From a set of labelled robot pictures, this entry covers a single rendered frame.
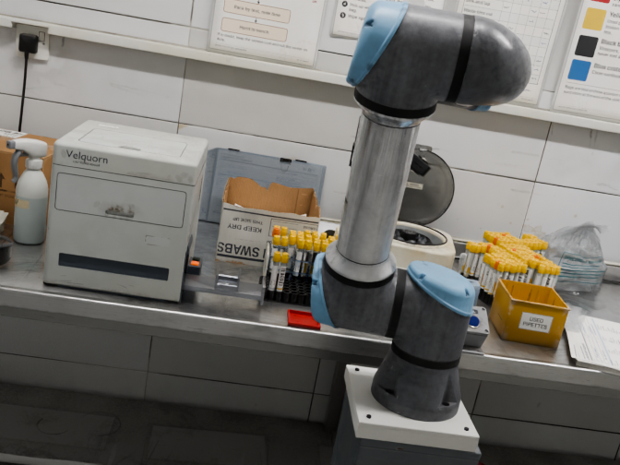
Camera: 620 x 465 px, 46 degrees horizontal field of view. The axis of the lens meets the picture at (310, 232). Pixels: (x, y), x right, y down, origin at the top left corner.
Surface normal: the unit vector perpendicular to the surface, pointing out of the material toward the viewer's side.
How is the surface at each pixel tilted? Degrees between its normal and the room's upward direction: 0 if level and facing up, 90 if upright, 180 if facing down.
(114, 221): 90
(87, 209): 90
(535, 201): 90
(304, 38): 94
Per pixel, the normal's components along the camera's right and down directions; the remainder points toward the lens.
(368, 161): -0.60, 0.38
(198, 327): 0.05, 0.30
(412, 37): -0.04, -0.03
